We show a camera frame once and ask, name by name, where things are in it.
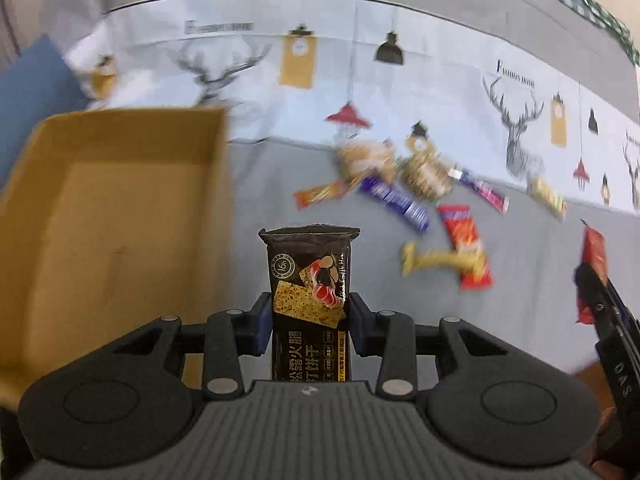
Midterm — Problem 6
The purple chocolate bar wrapper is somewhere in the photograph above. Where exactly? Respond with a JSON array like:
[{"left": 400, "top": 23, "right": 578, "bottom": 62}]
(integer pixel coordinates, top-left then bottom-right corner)
[{"left": 359, "top": 177, "right": 430, "bottom": 233}]

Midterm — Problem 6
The black cracker packet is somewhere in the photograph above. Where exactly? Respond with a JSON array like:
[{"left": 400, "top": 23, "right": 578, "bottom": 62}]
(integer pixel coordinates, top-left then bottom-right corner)
[{"left": 258, "top": 224, "right": 360, "bottom": 382}]

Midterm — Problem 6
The clear bag of nut snacks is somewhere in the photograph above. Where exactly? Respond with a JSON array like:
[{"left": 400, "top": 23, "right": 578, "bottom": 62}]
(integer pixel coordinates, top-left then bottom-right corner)
[{"left": 400, "top": 153, "right": 452, "bottom": 200}]

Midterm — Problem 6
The small red orange candy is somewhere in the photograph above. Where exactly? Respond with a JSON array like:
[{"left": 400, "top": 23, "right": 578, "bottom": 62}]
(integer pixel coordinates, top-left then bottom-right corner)
[{"left": 294, "top": 180, "right": 348, "bottom": 209}]

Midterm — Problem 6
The clear bag of biscuits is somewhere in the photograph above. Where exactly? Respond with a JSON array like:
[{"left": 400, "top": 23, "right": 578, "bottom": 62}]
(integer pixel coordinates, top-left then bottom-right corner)
[{"left": 336, "top": 139, "right": 397, "bottom": 188}]

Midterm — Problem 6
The yellow green snack packet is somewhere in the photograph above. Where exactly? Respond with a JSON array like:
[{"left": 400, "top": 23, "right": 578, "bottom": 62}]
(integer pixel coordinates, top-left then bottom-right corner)
[{"left": 527, "top": 178, "right": 567, "bottom": 221}]

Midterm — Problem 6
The purple pink snack bar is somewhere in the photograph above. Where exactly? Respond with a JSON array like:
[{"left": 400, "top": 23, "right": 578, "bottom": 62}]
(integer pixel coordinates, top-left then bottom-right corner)
[{"left": 448, "top": 168, "right": 509, "bottom": 214}]

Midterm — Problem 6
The red chip snack packet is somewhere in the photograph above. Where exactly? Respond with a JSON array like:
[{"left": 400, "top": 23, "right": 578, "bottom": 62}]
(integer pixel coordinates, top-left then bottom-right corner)
[{"left": 437, "top": 205, "right": 494, "bottom": 290}]

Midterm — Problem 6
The brown cardboard box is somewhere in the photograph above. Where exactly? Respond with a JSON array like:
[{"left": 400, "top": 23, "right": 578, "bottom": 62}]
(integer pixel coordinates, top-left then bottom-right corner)
[{"left": 1, "top": 107, "right": 233, "bottom": 410}]

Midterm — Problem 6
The printed sofa cover cloth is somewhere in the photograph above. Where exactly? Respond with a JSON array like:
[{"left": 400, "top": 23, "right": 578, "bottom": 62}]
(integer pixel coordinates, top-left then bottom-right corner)
[{"left": 39, "top": 0, "right": 640, "bottom": 411}]

